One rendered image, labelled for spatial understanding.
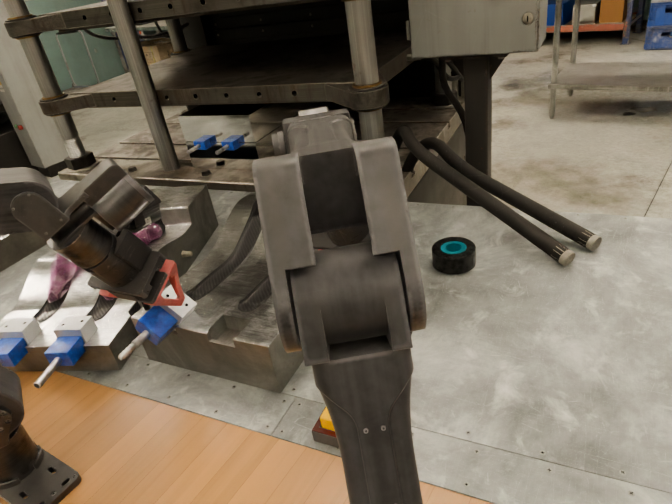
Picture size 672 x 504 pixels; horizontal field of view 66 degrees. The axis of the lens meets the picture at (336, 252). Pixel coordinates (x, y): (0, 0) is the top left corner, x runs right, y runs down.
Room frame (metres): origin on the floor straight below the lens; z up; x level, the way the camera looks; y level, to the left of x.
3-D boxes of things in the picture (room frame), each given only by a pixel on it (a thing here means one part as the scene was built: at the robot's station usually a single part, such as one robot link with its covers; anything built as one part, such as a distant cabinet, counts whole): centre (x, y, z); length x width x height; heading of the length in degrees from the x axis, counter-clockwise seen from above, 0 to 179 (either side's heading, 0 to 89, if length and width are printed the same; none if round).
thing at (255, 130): (1.81, 0.17, 0.87); 0.50 x 0.27 x 0.17; 150
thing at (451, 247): (0.82, -0.22, 0.82); 0.08 x 0.08 x 0.04
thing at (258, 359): (0.84, 0.10, 0.87); 0.50 x 0.26 x 0.14; 150
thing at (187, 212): (0.95, 0.45, 0.86); 0.50 x 0.26 x 0.11; 167
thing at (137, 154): (1.90, 0.18, 0.76); 1.30 x 0.84 x 0.07; 60
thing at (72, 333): (0.67, 0.46, 0.86); 0.13 x 0.05 x 0.05; 167
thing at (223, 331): (0.62, 0.18, 0.87); 0.05 x 0.05 x 0.04; 60
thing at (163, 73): (1.90, 0.16, 0.96); 1.29 x 0.83 x 0.18; 60
